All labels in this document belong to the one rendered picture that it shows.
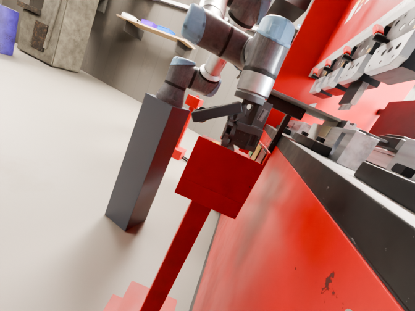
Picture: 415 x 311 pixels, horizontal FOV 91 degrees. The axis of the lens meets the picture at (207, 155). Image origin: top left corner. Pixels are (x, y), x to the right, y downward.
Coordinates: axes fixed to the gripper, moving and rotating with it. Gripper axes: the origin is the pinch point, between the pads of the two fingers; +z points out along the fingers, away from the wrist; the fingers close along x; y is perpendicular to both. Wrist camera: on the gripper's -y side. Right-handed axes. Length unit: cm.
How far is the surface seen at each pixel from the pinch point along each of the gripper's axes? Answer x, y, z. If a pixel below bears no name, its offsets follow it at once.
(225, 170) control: -4.9, 2.5, -3.0
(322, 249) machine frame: -27.9, 13.3, -5.3
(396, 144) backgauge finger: 22, 54, -23
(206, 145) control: -4.9, -3.4, -6.7
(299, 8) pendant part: 137, 25, -100
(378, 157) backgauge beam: 34, 60, -17
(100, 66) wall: 532, -364, 9
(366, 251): -32.7, 13.0, -9.2
